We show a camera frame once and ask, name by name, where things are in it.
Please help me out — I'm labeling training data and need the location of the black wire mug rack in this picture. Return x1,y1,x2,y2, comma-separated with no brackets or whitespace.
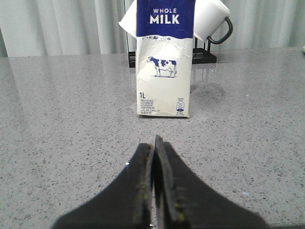
127,38,217,68

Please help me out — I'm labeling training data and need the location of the white mug black handle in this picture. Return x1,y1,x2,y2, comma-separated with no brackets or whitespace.
119,0,137,38
193,0,234,44

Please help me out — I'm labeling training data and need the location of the whole milk carton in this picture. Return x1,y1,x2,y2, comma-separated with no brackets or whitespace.
136,0,195,118

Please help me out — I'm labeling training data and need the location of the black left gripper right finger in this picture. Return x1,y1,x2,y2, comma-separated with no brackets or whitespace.
154,135,269,229

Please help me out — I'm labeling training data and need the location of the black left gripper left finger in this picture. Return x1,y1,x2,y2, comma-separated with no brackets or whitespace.
53,143,153,229

